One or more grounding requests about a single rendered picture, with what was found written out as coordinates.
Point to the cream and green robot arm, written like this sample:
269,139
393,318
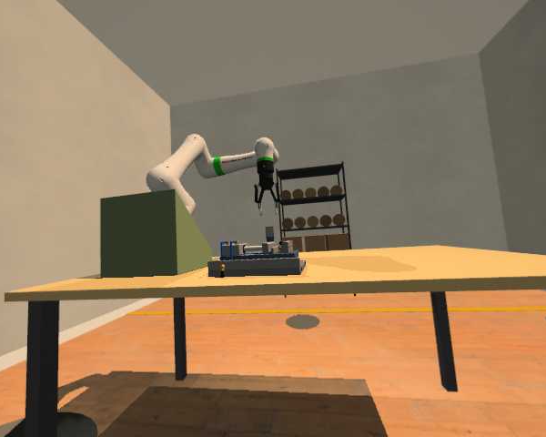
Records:
194,149

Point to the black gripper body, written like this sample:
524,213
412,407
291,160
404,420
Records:
266,177

